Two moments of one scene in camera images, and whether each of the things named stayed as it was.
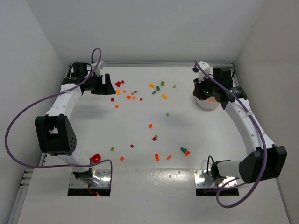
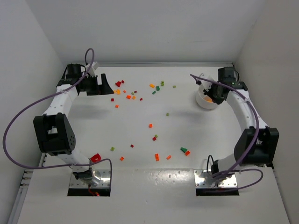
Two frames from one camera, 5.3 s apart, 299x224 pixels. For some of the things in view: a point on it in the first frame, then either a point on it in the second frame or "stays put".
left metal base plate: (101, 178) stays put
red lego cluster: (118, 83) stays put
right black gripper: (201, 89) to (212, 92)
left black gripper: (98, 84) stays put
